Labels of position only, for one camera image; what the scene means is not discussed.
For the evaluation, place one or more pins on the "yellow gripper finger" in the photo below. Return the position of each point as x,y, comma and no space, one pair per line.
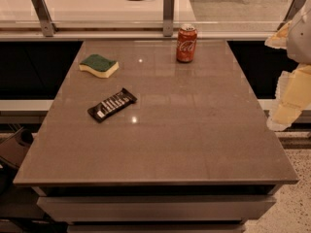
292,96
279,39

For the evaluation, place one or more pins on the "green and yellow sponge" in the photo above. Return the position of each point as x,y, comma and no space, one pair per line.
99,66

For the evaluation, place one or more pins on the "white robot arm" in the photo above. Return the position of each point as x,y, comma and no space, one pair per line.
299,37

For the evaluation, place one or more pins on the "red cola can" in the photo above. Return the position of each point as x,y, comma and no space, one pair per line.
186,43

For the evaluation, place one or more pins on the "grey drawer front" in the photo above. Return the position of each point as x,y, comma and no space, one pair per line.
156,208

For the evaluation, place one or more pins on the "black candy bar wrapper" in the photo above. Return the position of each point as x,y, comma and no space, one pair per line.
112,105

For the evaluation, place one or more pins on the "glass barrier panel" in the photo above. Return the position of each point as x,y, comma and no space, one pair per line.
212,15

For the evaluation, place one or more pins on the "dark chair at left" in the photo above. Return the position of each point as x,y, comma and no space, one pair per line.
12,153

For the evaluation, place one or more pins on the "right metal rail bracket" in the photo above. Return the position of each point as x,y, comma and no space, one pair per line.
295,6

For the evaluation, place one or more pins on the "metal rail bracket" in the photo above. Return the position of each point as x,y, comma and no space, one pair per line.
168,17
42,12
295,6

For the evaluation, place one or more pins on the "middle metal rail bracket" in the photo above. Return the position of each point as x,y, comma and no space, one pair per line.
168,17

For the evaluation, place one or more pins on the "left metal rail bracket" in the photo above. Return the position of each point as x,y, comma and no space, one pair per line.
42,12

